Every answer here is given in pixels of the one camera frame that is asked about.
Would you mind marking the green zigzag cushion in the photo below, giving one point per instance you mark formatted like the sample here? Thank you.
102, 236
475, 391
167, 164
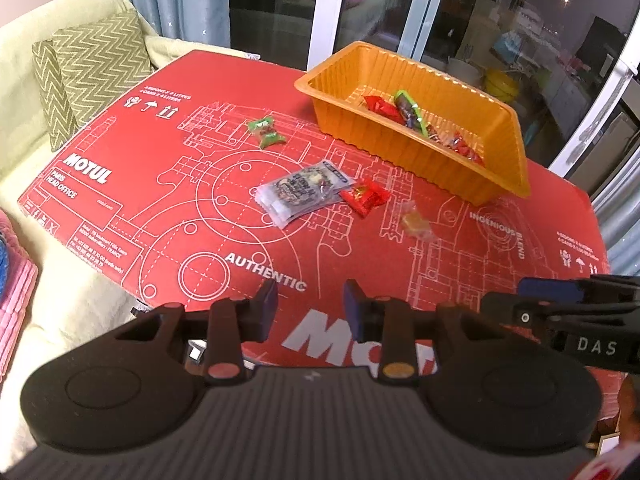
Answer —
90, 70

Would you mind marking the white green snack packet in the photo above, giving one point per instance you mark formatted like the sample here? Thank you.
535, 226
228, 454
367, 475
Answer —
407, 107

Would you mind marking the white bucket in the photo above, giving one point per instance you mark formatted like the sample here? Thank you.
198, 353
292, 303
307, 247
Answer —
462, 70

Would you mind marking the green candy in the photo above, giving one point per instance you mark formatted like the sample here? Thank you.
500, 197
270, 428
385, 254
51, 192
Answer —
265, 130

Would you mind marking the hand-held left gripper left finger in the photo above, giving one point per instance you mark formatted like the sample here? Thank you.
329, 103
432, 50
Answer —
265, 310

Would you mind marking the orange plastic tray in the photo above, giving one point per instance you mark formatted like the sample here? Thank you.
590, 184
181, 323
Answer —
450, 180

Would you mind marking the white table frame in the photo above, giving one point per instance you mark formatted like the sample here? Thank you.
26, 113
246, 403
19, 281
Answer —
195, 352

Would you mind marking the blue patterned blanket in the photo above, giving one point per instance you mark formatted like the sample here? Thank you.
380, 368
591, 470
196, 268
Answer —
3, 270

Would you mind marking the yellow bucket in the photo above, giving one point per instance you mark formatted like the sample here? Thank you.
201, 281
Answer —
500, 87

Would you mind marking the grey snack packet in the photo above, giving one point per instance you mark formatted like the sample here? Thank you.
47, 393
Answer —
300, 190

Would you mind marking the clear yellow candy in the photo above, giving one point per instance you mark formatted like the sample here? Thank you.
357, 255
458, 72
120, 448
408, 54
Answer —
415, 222

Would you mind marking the red foil candy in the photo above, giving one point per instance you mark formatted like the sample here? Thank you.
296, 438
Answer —
459, 142
474, 156

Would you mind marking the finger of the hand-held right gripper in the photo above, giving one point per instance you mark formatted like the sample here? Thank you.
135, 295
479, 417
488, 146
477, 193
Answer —
505, 307
550, 289

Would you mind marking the grey blue curtain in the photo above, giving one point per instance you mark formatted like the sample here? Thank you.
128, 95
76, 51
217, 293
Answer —
620, 210
165, 0

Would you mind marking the red printed cardboard sheet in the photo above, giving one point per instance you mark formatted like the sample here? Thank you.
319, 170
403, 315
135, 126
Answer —
175, 210

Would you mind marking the large red snack packet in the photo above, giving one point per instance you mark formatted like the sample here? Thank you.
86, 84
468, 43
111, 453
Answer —
380, 106

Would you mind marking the pale yellow sofa cover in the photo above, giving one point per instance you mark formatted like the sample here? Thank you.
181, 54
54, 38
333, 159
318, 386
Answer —
20, 60

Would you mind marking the small red snack packet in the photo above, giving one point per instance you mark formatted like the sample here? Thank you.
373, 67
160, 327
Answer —
365, 196

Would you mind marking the pink ribbed blanket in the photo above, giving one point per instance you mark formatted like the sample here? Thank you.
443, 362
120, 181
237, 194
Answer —
15, 310

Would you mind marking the white window frame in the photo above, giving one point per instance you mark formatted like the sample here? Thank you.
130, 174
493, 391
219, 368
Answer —
325, 10

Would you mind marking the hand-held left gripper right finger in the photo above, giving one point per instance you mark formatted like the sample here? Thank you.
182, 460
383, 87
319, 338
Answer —
353, 310

